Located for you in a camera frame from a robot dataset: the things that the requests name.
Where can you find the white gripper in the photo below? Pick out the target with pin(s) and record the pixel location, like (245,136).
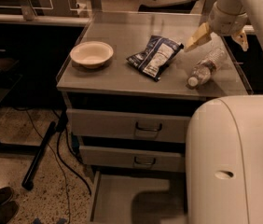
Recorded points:
(226,23)

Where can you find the clear plastic water bottle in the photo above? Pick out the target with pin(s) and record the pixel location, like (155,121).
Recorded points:
(206,68)

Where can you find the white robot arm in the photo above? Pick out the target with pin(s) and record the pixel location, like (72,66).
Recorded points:
(224,148)

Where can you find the grey drawer cabinet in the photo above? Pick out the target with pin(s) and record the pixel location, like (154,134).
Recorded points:
(130,91)

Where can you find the grey top drawer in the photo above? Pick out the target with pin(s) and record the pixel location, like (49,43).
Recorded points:
(124,125)

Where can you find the grey drawer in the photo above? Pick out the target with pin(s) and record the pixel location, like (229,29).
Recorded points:
(124,125)
(138,198)
(131,158)

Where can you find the grey middle drawer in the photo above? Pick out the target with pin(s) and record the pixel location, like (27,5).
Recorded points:
(131,158)

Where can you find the grey bottom drawer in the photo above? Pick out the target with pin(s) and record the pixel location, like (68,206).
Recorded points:
(138,198)

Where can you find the black office chair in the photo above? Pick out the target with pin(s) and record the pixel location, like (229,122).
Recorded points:
(177,7)

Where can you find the blue chip bag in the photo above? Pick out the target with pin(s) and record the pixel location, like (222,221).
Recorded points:
(155,58)

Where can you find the white paper bowl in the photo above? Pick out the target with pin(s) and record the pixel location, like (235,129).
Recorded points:
(91,54)

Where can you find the black table leg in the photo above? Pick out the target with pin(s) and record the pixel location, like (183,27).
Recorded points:
(28,180)

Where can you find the dark shoe lower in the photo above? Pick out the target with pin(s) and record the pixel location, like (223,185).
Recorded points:
(8,211)

